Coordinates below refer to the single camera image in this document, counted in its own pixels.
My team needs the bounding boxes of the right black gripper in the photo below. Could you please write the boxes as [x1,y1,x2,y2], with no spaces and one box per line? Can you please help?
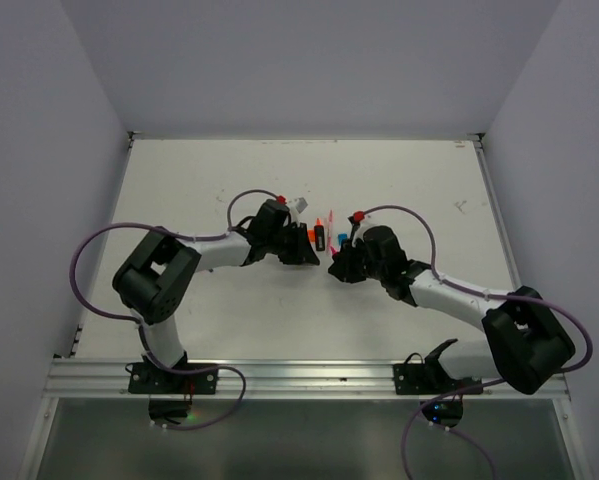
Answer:
[328,236,387,282]

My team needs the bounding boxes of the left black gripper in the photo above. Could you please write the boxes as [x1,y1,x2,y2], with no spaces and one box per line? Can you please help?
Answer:
[266,221,319,264]

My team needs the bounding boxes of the black orange highlighter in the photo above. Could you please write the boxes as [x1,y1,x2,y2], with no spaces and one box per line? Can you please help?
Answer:
[313,218,326,252]

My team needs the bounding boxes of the pink translucent highlighter pen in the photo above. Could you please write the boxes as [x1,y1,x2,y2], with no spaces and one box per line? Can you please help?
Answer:
[326,209,334,253]

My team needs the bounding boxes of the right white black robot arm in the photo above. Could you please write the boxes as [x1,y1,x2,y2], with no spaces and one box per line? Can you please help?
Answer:
[328,226,575,395]

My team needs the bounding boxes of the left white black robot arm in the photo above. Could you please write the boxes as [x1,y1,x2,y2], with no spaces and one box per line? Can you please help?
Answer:
[112,197,320,393]

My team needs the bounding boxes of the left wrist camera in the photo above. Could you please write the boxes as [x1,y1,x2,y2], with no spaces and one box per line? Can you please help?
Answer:
[286,197,308,224]

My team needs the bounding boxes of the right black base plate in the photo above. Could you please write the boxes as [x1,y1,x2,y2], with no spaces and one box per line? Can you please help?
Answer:
[392,363,484,395]

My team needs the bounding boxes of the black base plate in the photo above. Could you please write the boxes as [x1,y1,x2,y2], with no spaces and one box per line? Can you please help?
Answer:
[125,359,218,395]
[392,363,484,395]

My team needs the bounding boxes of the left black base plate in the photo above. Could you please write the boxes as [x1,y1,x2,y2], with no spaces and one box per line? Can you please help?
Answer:
[125,359,218,395]

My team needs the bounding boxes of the aluminium mounting rail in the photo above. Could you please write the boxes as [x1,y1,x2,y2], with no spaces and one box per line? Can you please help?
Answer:
[42,357,570,400]

